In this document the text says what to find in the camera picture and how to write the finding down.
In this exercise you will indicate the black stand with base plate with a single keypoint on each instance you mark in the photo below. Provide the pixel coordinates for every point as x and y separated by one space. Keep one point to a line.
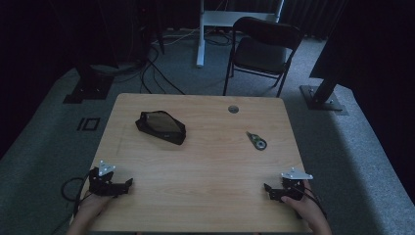
89 83
326 88

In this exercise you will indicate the black pencil case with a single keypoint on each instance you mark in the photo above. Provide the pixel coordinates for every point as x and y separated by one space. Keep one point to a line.
161 126

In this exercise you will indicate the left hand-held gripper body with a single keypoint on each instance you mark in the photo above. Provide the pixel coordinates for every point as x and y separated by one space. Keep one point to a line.
101 184

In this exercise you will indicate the grey table grommet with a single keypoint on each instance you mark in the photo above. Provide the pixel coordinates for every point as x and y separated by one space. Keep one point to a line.
233 109

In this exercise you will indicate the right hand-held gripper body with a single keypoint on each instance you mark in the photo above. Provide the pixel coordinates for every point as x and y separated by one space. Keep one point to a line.
290 187

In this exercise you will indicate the person's right hand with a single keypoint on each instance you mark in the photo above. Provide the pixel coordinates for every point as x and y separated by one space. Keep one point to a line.
301 207

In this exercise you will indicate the white metal desk frame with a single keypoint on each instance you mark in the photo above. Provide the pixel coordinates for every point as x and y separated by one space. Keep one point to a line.
225 23

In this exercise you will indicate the person's left hand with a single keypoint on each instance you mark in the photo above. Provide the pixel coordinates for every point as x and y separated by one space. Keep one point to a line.
92 206

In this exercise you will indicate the black folding chair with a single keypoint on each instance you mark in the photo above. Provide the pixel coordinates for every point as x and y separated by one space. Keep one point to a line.
261 54

